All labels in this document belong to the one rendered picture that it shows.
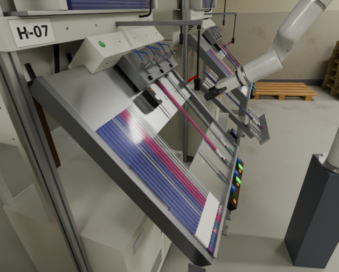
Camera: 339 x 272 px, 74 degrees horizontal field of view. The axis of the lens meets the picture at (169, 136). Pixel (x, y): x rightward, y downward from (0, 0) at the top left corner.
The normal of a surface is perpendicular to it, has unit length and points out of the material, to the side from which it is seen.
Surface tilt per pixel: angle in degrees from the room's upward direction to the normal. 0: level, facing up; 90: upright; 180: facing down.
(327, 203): 90
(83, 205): 0
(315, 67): 90
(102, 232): 0
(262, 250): 0
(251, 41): 90
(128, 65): 90
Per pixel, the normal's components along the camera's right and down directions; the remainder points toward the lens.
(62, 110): -0.36, 0.47
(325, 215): -0.12, 0.49
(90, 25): 0.93, 0.15
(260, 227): -0.04, -0.87
